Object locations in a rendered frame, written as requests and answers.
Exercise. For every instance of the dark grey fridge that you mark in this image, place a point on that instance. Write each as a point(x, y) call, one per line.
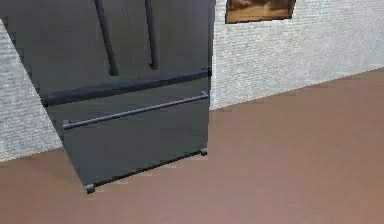
point(140, 146)

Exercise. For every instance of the brown framed wall picture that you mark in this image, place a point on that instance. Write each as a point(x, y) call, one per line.
point(258, 9)

